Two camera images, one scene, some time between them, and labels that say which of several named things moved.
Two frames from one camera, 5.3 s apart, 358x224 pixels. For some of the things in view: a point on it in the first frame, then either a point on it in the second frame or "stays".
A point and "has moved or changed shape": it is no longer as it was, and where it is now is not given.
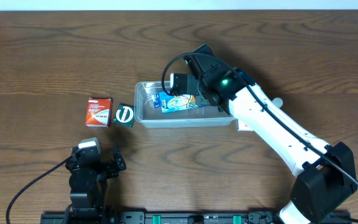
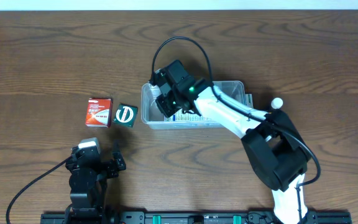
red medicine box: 99,112 stays
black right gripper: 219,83 -> 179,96
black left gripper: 103,163 stays
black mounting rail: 190,218 stays
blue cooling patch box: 168,102 has moved or changed shape
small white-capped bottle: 278,101 stays
